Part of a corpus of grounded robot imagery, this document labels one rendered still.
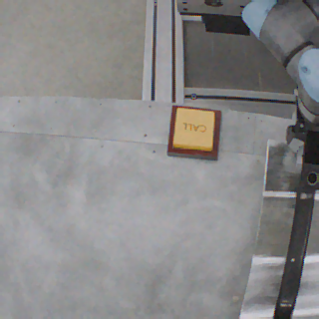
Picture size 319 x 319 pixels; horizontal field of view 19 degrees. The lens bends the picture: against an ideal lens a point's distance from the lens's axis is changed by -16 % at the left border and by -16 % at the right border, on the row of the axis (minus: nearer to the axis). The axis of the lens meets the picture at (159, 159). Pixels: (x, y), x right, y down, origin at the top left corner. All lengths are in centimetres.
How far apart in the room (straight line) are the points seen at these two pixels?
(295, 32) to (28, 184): 64
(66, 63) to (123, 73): 16
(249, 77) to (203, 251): 80
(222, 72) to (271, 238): 86
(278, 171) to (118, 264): 31
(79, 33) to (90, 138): 99
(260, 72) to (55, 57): 59
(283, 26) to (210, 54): 110
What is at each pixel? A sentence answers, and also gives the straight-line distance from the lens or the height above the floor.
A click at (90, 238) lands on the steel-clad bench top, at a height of 80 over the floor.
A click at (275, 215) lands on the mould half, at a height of 89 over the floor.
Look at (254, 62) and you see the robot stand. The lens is 247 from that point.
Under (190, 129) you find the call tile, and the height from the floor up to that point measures 84.
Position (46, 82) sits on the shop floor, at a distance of 271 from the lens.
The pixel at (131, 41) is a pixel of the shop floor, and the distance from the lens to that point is 272.
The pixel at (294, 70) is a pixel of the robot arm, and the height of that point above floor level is 123.
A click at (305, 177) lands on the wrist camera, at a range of 152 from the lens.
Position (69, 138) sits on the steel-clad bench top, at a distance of 181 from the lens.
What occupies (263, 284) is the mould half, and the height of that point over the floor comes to 90.
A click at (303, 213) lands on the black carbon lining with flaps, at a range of 167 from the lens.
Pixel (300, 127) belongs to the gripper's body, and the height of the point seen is 105.
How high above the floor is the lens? 251
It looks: 74 degrees down
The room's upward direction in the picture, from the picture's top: 12 degrees counter-clockwise
